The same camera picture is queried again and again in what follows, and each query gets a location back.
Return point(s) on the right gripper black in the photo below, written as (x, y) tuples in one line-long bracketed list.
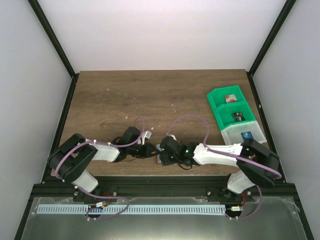
[(165, 152)]

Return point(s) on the blue card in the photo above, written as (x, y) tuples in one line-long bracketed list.
[(247, 135)]

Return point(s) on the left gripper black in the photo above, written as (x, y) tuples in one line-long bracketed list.
[(146, 150)]

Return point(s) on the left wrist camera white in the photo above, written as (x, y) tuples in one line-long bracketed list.
[(146, 135)]

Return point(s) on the green bin middle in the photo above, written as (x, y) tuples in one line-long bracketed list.
[(223, 113)]

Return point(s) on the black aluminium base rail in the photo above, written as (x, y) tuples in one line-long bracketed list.
[(138, 186)]

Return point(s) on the black card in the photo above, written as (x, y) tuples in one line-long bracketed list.
[(238, 116)]

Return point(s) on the left black frame post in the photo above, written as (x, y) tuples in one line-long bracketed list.
[(43, 20)]

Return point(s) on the green bin far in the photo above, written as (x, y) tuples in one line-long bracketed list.
[(217, 96)]

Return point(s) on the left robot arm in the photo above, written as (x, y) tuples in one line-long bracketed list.
[(71, 159)]

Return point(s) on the black frame post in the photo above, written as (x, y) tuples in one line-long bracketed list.
[(43, 20), (277, 25)]

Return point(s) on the red white card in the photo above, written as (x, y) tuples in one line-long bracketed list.
[(230, 98)]

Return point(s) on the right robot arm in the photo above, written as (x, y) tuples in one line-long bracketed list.
[(257, 165)]

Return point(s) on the white slotted cable duct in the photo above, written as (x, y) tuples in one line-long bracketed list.
[(185, 209)]

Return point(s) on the green bin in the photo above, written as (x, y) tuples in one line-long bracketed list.
[(217, 96), (223, 113)]

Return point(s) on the white bin near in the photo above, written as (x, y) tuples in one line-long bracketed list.
[(237, 133)]

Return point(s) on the right black frame post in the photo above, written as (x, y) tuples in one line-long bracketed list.
[(277, 25)]

